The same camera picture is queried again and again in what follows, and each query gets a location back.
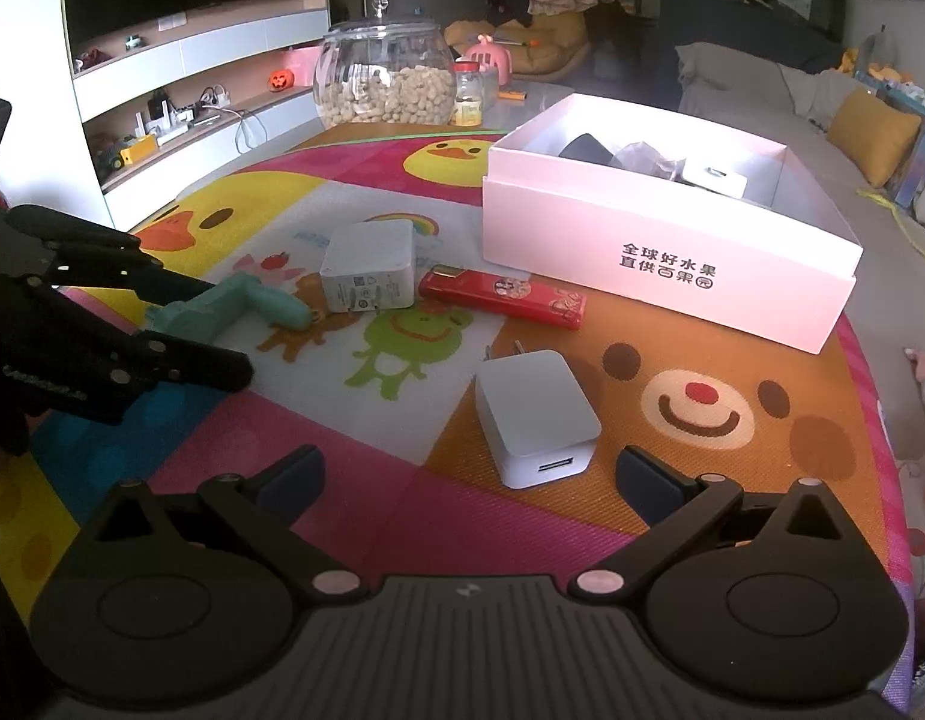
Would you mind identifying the small red-lid bottle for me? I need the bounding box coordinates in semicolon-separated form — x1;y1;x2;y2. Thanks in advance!
452;60;486;127

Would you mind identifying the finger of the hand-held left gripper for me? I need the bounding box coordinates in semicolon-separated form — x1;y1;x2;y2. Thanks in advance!
8;204;215;302
27;281;255;421

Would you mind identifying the white cable box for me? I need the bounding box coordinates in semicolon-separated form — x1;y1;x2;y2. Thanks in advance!
683;160;749;200

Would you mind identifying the colourful picture box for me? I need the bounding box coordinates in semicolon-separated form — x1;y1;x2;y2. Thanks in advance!
875;82;925;226

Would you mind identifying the yellow lounge chair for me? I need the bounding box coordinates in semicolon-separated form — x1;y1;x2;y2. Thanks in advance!
443;11;591;80

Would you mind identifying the glass jar of nuts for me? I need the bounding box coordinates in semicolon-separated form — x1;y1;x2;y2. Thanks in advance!
312;0;459;128

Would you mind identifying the black case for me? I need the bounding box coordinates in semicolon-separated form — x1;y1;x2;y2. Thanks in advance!
558;133;624;166

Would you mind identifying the cartoon animal mat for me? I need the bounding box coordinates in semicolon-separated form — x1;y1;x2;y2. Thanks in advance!
0;124;917;691

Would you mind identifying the white USB port charger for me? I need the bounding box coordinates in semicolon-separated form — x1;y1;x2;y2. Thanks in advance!
473;341;603;488

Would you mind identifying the red lighter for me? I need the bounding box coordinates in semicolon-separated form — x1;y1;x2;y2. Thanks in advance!
418;265;587;331

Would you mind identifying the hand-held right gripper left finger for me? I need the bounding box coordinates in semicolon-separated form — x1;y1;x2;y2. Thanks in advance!
76;444;367;601

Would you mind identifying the yellow cushion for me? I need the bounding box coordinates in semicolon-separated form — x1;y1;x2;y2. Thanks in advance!
826;86;924;188

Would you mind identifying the pink toy container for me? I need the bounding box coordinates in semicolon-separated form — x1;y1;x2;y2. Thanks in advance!
462;36;512;87

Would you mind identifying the yellow toy truck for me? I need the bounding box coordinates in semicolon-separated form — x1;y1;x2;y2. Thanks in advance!
94;133;159;170

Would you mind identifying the white television cabinet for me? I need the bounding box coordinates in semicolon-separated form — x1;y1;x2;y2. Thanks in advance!
64;0;332;230

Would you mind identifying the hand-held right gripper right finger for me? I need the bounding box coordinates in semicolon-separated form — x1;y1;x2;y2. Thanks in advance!
567;444;857;601

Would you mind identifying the clear plastic bag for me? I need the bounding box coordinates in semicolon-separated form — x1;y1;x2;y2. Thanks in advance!
612;139;688;182

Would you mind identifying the white power adapter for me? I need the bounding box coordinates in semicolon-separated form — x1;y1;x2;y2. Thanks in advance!
319;217;418;314

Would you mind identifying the teal toy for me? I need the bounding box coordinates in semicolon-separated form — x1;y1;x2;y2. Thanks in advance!
143;272;321;335

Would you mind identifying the grey sofa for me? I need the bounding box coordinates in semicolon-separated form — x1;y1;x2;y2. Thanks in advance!
676;41;925;331

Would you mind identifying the pink cardboard box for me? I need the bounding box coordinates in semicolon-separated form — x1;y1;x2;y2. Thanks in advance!
481;92;864;355

